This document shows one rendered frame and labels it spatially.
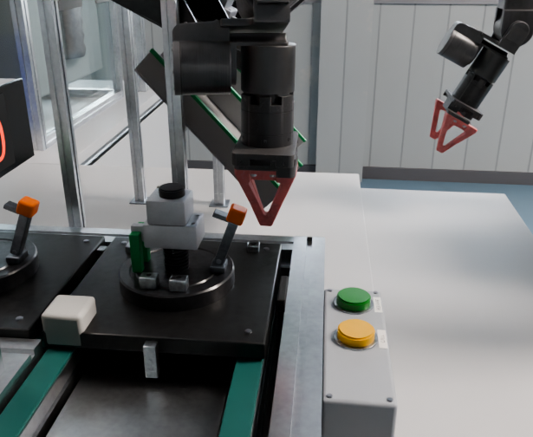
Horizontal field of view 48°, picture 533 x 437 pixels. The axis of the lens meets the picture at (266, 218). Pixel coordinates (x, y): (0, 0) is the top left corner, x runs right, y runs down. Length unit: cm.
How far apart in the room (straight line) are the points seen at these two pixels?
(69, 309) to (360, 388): 32
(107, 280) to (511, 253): 70
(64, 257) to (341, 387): 42
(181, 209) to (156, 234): 5
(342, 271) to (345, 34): 284
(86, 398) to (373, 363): 30
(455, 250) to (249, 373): 59
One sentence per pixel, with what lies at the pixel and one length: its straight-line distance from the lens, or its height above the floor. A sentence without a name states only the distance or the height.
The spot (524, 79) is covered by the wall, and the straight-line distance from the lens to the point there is 403.
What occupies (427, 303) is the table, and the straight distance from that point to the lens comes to 95.
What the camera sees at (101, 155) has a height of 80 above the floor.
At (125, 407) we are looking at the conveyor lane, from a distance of 66.
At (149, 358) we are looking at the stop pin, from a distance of 66.
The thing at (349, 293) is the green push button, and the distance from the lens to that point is 73.
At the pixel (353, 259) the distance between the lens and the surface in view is 105.
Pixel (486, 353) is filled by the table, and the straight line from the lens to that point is 86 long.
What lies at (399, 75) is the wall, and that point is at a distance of 389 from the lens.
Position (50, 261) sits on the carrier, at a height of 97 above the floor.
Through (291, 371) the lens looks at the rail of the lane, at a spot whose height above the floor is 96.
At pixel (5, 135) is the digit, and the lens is 55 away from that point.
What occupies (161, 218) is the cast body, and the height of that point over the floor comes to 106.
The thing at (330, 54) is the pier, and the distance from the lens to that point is 377.
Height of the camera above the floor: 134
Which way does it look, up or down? 23 degrees down
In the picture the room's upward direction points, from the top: straight up
